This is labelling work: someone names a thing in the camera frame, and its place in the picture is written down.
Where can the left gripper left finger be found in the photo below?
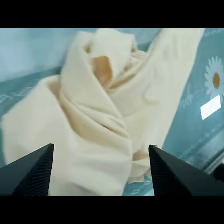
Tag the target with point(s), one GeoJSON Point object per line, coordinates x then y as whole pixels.
{"type": "Point", "coordinates": [32, 174]}

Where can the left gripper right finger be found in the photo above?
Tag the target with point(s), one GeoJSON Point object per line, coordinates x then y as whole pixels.
{"type": "Point", "coordinates": [173, 176]}

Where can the cream shirt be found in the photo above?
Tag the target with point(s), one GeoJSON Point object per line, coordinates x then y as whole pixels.
{"type": "Point", "coordinates": [100, 116]}

